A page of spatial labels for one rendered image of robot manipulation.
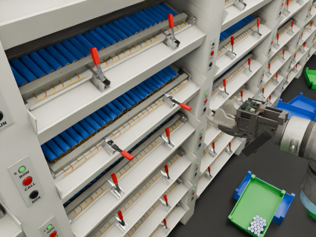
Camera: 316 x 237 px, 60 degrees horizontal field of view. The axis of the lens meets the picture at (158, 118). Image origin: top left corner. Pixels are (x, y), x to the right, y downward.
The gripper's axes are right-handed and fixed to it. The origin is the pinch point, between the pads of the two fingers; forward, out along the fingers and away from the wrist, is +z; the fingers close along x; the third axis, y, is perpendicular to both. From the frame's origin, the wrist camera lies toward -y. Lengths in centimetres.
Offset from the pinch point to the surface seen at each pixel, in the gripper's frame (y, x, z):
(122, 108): 4.3, 15.2, 21.7
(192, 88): -1.1, -13.2, 15.9
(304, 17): -13, -157, 17
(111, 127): 3.2, 22.5, 18.7
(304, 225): -103, -60, -26
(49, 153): 4.8, 39.4, 22.4
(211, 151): -58, -43, 25
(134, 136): -1.5, 18.0, 15.4
